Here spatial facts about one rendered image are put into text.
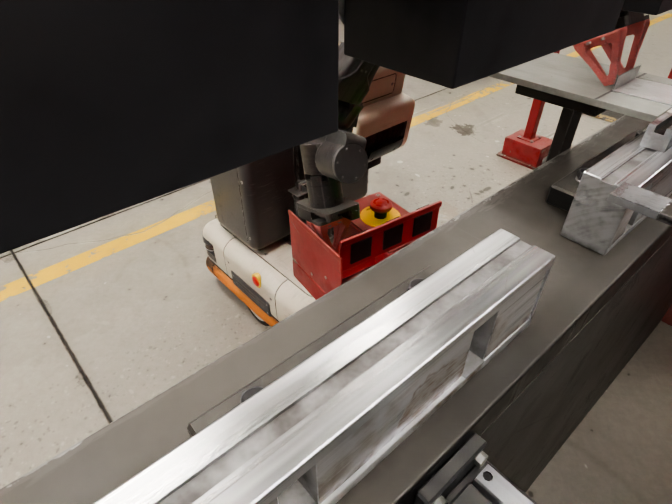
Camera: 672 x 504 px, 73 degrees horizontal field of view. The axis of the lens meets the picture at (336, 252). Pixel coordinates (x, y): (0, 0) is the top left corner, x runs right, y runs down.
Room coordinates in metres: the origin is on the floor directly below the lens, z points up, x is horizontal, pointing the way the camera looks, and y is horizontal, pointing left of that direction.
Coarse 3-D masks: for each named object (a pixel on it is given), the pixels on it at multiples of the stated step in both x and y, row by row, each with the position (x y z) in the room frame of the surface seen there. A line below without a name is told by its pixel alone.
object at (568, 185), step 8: (632, 136) 0.73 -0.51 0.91; (616, 144) 0.70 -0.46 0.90; (608, 152) 0.67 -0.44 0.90; (592, 160) 0.64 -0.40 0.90; (600, 160) 0.64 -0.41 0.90; (568, 176) 0.59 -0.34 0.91; (560, 184) 0.57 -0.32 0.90; (568, 184) 0.57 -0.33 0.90; (576, 184) 0.57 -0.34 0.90; (552, 192) 0.56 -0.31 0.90; (560, 192) 0.56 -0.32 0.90; (568, 192) 0.55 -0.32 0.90; (552, 200) 0.56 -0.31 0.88; (560, 200) 0.55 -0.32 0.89; (568, 200) 0.55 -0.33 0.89; (560, 208) 0.55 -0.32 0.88; (568, 208) 0.54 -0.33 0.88
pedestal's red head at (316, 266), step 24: (408, 216) 0.59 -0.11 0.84; (432, 216) 0.62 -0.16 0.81; (312, 240) 0.59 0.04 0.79; (360, 240) 0.54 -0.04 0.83; (384, 240) 0.56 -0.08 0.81; (408, 240) 0.60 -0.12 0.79; (312, 264) 0.59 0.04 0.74; (336, 264) 0.53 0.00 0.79; (360, 264) 0.58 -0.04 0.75; (312, 288) 0.59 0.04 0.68
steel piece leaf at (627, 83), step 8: (640, 64) 0.74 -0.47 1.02; (632, 72) 0.72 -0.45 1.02; (616, 80) 0.68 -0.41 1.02; (624, 80) 0.70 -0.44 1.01; (632, 80) 0.72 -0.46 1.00; (640, 80) 0.72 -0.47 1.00; (616, 88) 0.69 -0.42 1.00; (624, 88) 0.69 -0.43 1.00; (632, 88) 0.69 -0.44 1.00; (640, 88) 0.69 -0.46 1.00; (648, 88) 0.69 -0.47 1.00; (656, 88) 0.69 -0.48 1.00; (664, 88) 0.69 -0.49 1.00; (640, 96) 0.65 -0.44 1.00; (648, 96) 0.65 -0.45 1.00; (656, 96) 0.65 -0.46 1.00; (664, 96) 0.65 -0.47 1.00
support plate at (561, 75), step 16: (528, 64) 0.81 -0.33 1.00; (544, 64) 0.81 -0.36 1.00; (560, 64) 0.81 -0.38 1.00; (576, 64) 0.81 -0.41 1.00; (512, 80) 0.75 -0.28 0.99; (528, 80) 0.73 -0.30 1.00; (544, 80) 0.73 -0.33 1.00; (560, 80) 0.73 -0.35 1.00; (576, 80) 0.73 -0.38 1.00; (592, 80) 0.73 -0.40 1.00; (656, 80) 0.73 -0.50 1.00; (560, 96) 0.68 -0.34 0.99; (576, 96) 0.67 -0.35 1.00; (592, 96) 0.66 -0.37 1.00; (608, 96) 0.66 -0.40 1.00; (624, 96) 0.66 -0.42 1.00; (624, 112) 0.61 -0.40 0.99; (640, 112) 0.60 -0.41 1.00; (656, 112) 0.60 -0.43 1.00
